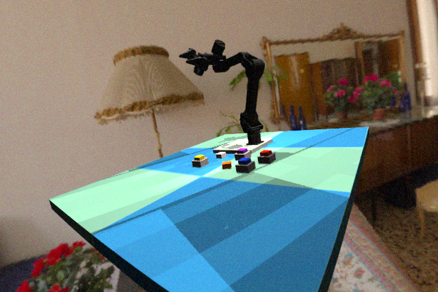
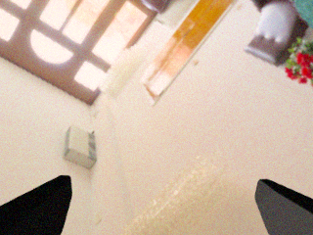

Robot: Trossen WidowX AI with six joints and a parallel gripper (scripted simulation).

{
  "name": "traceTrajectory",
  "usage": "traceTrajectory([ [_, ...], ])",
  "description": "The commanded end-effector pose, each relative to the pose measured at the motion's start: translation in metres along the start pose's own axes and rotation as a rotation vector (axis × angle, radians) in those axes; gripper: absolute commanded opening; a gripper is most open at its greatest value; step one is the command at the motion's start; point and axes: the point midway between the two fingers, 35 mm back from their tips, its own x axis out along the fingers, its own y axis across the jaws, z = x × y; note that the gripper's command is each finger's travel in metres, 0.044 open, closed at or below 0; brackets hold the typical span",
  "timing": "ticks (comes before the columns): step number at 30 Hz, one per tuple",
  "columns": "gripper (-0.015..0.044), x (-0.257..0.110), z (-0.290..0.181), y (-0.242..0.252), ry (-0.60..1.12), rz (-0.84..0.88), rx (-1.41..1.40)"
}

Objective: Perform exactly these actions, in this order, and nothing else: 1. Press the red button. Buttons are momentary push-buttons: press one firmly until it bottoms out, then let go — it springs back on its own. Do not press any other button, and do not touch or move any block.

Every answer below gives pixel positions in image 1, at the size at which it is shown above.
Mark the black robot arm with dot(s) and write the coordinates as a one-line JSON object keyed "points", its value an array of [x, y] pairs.
{"points": [[254, 66]]}

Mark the red button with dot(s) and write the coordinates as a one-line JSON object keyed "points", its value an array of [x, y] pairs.
{"points": [[266, 157]]}

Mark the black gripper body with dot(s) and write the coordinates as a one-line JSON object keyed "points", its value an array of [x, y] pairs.
{"points": [[207, 59]]}

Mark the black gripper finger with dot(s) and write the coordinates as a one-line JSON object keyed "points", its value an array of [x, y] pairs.
{"points": [[187, 54], [197, 61]]}

